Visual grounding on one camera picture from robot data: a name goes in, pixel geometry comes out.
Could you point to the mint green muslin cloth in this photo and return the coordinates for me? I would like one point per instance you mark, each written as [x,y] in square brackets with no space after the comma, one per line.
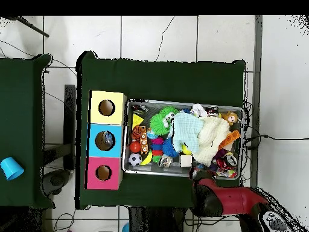
[188,130]

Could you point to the cream muslin cloth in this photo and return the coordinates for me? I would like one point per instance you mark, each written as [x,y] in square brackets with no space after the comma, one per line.
[210,135]

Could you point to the red soda can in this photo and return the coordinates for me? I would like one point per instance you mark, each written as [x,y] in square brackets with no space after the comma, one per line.
[228,161]

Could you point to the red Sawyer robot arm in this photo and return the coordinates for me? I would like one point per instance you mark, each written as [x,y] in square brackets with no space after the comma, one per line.
[236,200]

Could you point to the wooden box with three holes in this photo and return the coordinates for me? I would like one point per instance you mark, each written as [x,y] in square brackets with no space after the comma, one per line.
[116,140]

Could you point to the shallow clear mesh bin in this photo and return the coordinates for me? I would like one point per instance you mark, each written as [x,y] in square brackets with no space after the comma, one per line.
[240,140]

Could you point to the large green spiky ball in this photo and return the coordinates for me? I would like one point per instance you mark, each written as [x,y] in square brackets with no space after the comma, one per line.
[160,124]

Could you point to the yellow cheese wedge toy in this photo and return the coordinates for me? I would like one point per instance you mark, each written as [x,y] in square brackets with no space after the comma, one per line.
[137,120]

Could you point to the small green spiky ball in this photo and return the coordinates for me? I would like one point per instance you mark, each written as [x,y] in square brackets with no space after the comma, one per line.
[170,111]

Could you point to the small red ball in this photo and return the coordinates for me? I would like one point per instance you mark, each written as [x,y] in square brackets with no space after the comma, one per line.
[135,147]

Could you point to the small soccer ball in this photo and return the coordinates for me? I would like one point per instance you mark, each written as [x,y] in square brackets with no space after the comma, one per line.
[135,159]

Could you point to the small wooden cube block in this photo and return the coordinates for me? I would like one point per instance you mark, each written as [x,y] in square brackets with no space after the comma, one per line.
[186,160]

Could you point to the orange plastic toy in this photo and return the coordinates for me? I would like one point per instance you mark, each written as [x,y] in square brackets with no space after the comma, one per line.
[231,138]

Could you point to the small brown plush doll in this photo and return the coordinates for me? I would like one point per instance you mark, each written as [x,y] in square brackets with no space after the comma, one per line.
[231,117]

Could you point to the green cloth side table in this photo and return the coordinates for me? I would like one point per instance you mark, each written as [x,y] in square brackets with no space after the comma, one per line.
[24,121]

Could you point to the blue plastic cup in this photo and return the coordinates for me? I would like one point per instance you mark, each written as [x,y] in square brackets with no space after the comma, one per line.
[10,168]

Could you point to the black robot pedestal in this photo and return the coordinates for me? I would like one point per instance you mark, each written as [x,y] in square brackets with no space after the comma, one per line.
[154,222]

